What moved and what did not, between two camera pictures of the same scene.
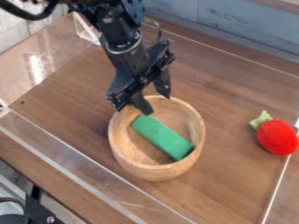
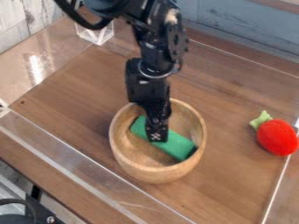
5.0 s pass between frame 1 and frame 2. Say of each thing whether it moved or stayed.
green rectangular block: stayed
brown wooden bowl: stayed
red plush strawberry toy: stayed
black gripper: moved
